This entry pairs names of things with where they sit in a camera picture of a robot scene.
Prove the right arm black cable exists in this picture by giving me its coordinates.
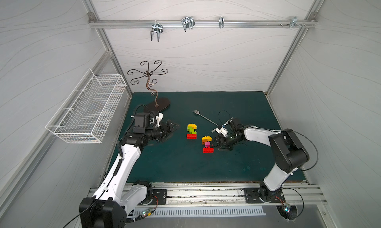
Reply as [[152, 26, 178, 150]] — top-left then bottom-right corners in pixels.
[[293, 130, 319, 172]]

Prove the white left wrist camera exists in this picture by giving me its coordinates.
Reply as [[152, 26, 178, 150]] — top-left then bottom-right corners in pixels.
[[155, 112, 163, 127]]

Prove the yellow curved brick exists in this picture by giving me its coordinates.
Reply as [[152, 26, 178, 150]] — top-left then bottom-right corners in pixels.
[[202, 136, 212, 143], [187, 124, 197, 129]]

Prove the long red brick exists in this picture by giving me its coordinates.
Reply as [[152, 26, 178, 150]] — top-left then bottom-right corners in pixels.
[[203, 147, 214, 154]]

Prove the metal hook clamp left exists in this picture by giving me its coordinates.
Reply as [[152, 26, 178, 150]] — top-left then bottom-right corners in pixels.
[[150, 23, 163, 42]]

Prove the metal hook clamp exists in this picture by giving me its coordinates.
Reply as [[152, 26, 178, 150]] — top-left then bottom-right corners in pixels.
[[181, 16, 195, 32], [150, 23, 163, 42]]

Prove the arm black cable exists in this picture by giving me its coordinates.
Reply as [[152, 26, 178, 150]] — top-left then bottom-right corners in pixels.
[[293, 130, 319, 172], [62, 183, 114, 228]]

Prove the small metal clip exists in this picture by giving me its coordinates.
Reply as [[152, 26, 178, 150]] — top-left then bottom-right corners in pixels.
[[219, 16, 225, 29]]

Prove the metal hook clamp centre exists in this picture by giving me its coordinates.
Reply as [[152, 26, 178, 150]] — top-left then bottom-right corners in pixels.
[[181, 16, 195, 32]]

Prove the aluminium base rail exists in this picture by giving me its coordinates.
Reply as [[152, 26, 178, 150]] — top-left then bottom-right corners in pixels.
[[83, 182, 328, 209]]

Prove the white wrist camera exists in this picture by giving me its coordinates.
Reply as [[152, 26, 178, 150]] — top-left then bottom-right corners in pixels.
[[155, 112, 163, 127], [212, 124, 228, 137]]

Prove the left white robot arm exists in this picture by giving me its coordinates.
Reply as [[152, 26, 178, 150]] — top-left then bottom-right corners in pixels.
[[79, 112, 180, 228]]

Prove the small red brick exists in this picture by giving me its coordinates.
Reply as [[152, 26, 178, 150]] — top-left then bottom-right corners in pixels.
[[187, 134, 197, 139]]

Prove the white vent strip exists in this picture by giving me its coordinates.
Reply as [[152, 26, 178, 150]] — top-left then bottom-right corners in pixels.
[[149, 205, 267, 218]]

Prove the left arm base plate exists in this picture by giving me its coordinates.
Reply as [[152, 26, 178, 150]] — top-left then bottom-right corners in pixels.
[[139, 189, 168, 206]]

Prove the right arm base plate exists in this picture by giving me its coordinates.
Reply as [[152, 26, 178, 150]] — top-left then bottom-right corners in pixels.
[[241, 186, 285, 204]]

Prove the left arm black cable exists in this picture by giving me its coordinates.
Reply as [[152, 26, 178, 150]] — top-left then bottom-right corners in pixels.
[[62, 183, 114, 228]]

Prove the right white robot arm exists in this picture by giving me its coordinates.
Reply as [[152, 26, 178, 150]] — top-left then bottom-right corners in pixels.
[[213, 118, 310, 203]]

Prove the metal bracket right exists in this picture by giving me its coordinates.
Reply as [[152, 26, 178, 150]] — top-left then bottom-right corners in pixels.
[[280, 17, 307, 29]]

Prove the silver metal spoon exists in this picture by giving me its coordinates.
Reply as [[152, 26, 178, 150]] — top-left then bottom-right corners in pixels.
[[192, 110, 218, 126]]

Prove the aluminium crossbar rail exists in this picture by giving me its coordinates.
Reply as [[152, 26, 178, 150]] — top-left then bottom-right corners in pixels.
[[89, 19, 318, 29]]

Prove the green table mat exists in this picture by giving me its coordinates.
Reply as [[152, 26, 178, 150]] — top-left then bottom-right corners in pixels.
[[128, 92, 280, 182]]

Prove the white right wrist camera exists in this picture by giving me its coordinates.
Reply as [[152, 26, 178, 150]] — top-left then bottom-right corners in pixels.
[[212, 124, 228, 137]]

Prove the brown metal hook stand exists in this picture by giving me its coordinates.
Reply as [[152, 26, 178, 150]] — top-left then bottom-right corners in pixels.
[[127, 60, 170, 112]]

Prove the white wire basket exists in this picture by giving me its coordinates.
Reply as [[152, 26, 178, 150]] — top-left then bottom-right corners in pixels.
[[45, 69, 127, 144]]

